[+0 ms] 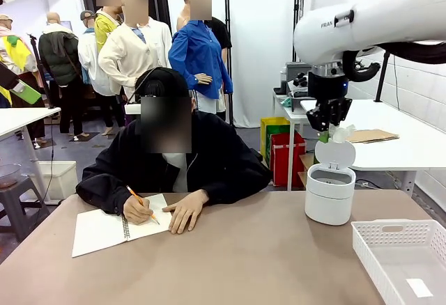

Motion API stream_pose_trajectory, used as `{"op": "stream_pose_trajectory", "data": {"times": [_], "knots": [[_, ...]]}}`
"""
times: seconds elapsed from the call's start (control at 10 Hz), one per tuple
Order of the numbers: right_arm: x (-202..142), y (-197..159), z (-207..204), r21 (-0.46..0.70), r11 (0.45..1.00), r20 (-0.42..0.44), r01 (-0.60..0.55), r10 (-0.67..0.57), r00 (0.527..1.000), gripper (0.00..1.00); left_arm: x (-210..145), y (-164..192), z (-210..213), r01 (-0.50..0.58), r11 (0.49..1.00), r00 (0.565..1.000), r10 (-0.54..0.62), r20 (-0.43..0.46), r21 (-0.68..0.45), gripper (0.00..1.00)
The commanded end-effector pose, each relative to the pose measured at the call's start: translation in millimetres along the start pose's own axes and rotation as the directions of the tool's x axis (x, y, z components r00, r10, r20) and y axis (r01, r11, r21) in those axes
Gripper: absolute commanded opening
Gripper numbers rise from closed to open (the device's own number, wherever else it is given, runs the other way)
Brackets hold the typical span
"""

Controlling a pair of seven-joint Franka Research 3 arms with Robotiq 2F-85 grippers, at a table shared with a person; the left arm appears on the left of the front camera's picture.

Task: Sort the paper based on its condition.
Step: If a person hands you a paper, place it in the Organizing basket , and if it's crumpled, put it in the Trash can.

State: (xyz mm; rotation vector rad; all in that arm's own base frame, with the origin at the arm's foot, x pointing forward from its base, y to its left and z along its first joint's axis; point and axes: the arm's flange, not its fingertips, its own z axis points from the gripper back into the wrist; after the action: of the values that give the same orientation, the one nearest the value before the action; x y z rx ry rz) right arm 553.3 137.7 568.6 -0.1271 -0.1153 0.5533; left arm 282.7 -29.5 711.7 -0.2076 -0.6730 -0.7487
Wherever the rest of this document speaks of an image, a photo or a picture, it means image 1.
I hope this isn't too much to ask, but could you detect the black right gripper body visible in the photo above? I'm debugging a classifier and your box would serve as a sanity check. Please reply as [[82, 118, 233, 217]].
[[307, 63, 350, 103]]

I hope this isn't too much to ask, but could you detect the white paper ball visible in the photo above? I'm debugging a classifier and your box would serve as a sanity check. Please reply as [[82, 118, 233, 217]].
[[328, 124, 357, 145]]

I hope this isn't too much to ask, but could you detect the yellow pencil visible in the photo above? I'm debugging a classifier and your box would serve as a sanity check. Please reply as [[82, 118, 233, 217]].
[[125, 185, 161, 226]]

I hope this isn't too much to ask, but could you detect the white spiral notebook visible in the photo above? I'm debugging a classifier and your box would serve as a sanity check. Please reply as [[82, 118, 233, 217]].
[[71, 193, 174, 258]]

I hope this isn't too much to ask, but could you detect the person's right forearm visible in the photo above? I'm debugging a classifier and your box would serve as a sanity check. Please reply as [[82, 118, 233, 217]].
[[75, 174, 134, 216]]

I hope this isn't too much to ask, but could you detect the person's left forearm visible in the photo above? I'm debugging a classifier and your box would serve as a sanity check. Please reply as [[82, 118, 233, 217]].
[[201, 171, 273, 204]]

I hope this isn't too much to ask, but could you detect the person's right hand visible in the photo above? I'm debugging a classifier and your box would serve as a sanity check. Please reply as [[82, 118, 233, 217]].
[[122, 196, 155, 226]]

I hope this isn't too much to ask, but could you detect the person's left hand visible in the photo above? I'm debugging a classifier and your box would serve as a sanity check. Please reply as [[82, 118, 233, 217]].
[[162, 189, 210, 235]]

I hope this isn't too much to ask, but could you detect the white table near mannequins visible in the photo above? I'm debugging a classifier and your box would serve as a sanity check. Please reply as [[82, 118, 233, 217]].
[[0, 107, 62, 205]]

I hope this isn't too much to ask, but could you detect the small white side table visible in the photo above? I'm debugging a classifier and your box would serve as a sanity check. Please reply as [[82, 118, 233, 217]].
[[272, 87, 316, 191]]

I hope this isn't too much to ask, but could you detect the grey box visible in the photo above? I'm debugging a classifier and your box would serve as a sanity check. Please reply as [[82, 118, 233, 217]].
[[285, 61, 312, 86]]

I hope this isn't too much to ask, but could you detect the brown cardboard sheet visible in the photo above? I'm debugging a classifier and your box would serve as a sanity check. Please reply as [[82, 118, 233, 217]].
[[344, 128, 401, 144]]

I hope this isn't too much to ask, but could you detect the mannequin with yellow scarf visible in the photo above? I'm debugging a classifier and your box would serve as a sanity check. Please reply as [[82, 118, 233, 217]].
[[0, 14, 48, 146]]

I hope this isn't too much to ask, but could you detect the mannequin in black puffer jacket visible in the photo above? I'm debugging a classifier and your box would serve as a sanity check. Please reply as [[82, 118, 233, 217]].
[[37, 12, 86, 142]]

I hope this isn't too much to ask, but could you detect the yellow shopping bag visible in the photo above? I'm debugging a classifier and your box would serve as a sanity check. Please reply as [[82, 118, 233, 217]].
[[260, 116, 292, 162]]

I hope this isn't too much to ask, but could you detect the red shopping bag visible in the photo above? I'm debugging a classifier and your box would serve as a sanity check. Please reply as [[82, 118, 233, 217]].
[[270, 132, 307, 188]]

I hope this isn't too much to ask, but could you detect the black tripod on table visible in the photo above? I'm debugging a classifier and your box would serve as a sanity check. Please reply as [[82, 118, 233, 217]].
[[374, 51, 392, 104]]

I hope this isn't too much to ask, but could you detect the white table with tripod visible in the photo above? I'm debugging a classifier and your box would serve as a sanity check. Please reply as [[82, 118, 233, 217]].
[[300, 99, 446, 194]]

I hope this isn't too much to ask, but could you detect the mannequin in white shirt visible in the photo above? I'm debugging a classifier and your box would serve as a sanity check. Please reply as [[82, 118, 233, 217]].
[[77, 10, 121, 137]]

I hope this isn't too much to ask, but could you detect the white round trash bin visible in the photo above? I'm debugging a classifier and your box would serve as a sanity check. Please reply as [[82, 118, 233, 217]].
[[304, 139, 357, 227]]

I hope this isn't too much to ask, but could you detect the clear bowl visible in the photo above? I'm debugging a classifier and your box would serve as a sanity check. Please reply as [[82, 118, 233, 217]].
[[0, 163, 22, 189]]

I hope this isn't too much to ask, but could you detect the white floor bin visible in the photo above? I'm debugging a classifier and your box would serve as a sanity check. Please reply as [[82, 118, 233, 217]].
[[32, 159, 79, 202]]

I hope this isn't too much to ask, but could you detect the mannequin in yellow shirt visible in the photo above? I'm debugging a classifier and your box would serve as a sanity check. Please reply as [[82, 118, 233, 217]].
[[93, 0, 123, 54]]

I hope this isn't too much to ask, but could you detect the person in black jacket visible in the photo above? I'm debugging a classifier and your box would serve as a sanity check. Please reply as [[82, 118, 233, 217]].
[[75, 67, 273, 216]]

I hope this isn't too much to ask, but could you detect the grey plastic stool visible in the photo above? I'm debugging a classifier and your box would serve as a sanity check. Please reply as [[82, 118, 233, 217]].
[[0, 175, 50, 244]]

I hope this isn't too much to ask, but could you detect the group of dressed mannequins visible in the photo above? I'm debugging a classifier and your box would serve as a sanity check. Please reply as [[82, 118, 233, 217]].
[[168, 0, 234, 115]]

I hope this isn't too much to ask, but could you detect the black cap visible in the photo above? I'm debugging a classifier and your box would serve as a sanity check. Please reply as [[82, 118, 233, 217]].
[[134, 67, 192, 100]]

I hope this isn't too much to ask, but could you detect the white perforated plastic basket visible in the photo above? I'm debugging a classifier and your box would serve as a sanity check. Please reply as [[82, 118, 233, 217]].
[[351, 218, 446, 305]]

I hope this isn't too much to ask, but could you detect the white label in basket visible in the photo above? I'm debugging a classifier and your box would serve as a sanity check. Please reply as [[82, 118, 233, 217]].
[[405, 278, 432, 299]]

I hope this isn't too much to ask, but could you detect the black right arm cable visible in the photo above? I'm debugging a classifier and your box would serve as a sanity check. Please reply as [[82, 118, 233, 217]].
[[342, 40, 446, 83]]

